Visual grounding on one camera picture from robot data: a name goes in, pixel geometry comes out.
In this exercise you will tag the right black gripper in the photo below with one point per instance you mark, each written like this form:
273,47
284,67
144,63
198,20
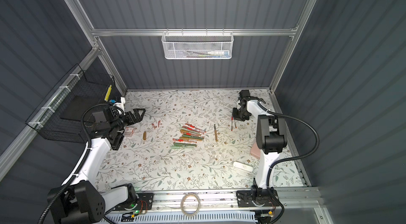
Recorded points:
240,110

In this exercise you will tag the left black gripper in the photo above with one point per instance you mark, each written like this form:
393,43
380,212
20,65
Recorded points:
130,117

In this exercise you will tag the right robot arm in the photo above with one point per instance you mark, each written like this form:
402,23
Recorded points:
270,140

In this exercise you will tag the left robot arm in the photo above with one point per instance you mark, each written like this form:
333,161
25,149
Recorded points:
77,201

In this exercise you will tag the paper clip box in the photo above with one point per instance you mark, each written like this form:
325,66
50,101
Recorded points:
128,132

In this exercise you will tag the pink pencil case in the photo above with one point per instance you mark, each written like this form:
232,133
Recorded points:
255,151

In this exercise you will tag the gold marker in pile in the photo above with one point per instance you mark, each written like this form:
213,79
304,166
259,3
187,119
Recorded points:
189,133

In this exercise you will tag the white rectangular eraser box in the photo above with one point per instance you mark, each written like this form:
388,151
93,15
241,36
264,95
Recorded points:
242,167

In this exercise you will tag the roll of clear tape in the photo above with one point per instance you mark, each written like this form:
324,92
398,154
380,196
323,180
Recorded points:
190,205

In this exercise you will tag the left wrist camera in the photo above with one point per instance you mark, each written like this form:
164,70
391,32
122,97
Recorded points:
118,102

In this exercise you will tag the black wire basket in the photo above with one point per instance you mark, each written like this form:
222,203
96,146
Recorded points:
58,117

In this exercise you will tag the white wire mesh basket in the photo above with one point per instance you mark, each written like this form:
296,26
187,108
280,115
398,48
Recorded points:
197,47

